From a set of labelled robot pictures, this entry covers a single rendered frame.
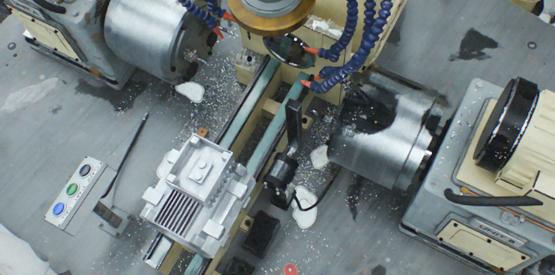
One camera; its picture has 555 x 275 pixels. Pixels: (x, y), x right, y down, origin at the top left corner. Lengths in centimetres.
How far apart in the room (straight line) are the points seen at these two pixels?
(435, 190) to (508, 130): 22
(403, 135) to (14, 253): 77
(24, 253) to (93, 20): 62
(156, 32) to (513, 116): 80
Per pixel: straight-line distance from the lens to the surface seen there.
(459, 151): 127
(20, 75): 191
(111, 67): 166
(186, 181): 128
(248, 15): 118
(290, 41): 145
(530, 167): 113
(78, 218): 139
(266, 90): 158
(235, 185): 130
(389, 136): 126
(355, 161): 131
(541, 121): 112
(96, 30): 154
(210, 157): 129
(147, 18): 143
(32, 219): 172
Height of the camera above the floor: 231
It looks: 67 degrees down
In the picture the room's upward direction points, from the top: 7 degrees counter-clockwise
